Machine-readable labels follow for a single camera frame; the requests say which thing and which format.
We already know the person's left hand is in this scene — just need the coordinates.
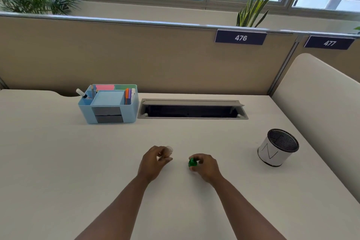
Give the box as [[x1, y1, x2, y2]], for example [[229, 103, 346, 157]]
[[137, 145, 174, 183]]

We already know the person's right hand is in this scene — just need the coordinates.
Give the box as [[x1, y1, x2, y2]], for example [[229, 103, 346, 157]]
[[188, 153, 223, 185]]

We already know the person's left forearm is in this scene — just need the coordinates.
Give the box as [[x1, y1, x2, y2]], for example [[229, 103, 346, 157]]
[[74, 175, 149, 240]]

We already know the person's right forearm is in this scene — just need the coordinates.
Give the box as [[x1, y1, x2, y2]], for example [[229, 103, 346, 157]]
[[211, 176, 287, 240]]

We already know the light blue desk organizer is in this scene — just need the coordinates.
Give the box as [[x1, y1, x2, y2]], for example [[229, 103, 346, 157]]
[[78, 84, 140, 124]]

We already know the black mesh cup white wrap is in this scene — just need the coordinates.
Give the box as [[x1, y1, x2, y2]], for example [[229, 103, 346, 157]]
[[257, 129, 299, 167]]

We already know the light blue note pad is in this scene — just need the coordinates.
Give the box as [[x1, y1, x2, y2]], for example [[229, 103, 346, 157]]
[[91, 90, 125, 106]]

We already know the beige desk partition panel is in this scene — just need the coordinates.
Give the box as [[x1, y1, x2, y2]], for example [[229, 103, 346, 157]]
[[0, 12, 360, 97]]

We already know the cream side divider panel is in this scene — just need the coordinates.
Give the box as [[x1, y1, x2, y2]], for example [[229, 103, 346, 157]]
[[271, 53, 360, 204]]

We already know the dark blue desk number sign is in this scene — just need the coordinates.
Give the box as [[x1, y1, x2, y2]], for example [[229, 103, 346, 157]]
[[304, 36, 356, 50], [215, 30, 267, 46]]

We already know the grey desk cable tray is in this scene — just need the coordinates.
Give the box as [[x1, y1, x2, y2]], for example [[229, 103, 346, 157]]
[[137, 98, 249, 120]]

